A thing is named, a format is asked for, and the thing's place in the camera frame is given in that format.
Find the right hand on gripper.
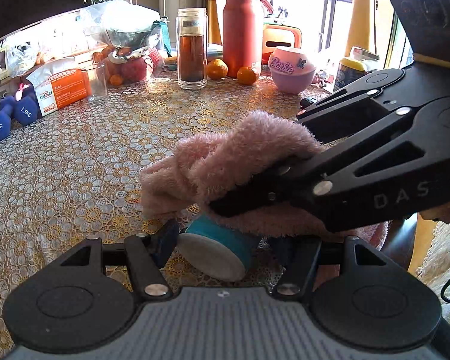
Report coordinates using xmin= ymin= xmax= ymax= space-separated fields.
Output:
xmin=420 ymin=202 xmax=450 ymax=224

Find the blue dumbbell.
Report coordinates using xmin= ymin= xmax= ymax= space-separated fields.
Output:
xmin=0 ymin=96 xmax=16 ymax=141
xmin=13 ymin=84 xmax=39 ymax=126

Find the clear plastic bag bundle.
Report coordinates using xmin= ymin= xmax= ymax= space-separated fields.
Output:
xmin=79 ymin=0 xmax=161 ymax=50

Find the gripper-mounted camera box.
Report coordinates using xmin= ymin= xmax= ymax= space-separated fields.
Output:
xmin=390 ymin=0 xmax=450 ymax=68

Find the orange near red bottle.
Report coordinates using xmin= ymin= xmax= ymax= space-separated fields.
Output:
xmin=236 ymin=67 xmax=259 ymax=86

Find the pink Barbie bowl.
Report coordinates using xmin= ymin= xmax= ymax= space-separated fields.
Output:
xmin=267 ymin=46 xmax=316 ymax=94

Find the small orange by glass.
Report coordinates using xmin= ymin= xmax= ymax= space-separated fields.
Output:
xmin=109 ymin=74 xmax=124 ymax=87

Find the floral lace tablecloth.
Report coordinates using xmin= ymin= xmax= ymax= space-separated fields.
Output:
xmin=0 ymin=72 xmax=324 ymax=358

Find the orange plastic stool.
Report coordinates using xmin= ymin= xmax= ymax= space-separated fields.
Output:
xmin=262 ymin=24 xmax=302 ymax=64

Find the clear drinking glass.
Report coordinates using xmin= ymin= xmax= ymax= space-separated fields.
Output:
xmin=82 ymin=63 xmax=108 ymax=102

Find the orange near tumbler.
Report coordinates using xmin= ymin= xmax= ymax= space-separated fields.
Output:
xmin=206 ymin=58 xmax=228 ymax=80

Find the yellow lid jar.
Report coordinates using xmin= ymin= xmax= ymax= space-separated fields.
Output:
xmin=333 ymin=57 xmax=368 ymax=92

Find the blue dumbbell right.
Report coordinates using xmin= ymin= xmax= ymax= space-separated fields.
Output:
xmin=13 ymin=84 xmax=39 ymax=126

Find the white and teal bottle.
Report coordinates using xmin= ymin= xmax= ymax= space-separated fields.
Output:
xmin=177 ymin=215 xmax=261 ymax=282

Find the glass tea tumbler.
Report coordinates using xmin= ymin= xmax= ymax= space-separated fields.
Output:
xmin=176 ymin=8 xmax=208 ymax=90

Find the blue dumbbell left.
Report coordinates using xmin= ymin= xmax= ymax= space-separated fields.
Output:
xmin=0 ymin=96 xmax=16 ymax=141

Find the orange tissue box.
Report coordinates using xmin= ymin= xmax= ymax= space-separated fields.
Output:
xmin=26 ymin=58 xmax=92 ymax=116

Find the pink fluffy towel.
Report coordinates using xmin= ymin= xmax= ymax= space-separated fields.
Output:
xmin=139 ymin=111 xmax=388 ymax=249

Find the red fruit bag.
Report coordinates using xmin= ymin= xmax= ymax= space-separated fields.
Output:
xmin=103 ymin=46 xmax=156 ymax=86

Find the red water bottle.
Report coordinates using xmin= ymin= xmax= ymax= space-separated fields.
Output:
xmin=222 ymin=0 xmax=263 ymax=78

